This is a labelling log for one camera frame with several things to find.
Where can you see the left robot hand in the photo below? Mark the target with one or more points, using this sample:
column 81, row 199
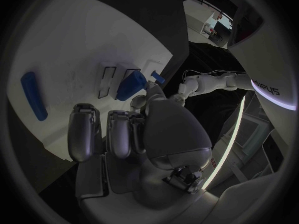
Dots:
column 178, row 99

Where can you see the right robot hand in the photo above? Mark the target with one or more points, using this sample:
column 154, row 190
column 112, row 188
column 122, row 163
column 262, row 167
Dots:
column 172, row 134

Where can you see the short blue cylinder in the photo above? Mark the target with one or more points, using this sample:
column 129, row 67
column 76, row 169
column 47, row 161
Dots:
column 158, row 77

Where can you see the large blue cylinder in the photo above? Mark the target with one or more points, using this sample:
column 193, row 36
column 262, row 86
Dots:
column 129, row 85

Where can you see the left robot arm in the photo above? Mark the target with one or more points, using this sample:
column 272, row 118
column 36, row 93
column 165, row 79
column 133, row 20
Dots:
column 210, row 84

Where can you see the white task board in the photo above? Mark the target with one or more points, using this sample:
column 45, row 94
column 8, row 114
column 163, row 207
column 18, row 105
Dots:
column 70, row 50

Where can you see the glowing light bar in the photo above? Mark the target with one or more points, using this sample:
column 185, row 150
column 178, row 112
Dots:
column 230, row 140

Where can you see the white desk with screen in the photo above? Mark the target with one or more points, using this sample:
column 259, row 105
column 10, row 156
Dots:
column 210, row 24

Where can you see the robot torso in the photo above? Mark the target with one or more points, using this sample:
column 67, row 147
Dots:
column 268, row 63

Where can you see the long thin blue cylinder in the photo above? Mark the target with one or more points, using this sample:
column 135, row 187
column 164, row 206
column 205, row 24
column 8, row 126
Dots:
column 32, row 95

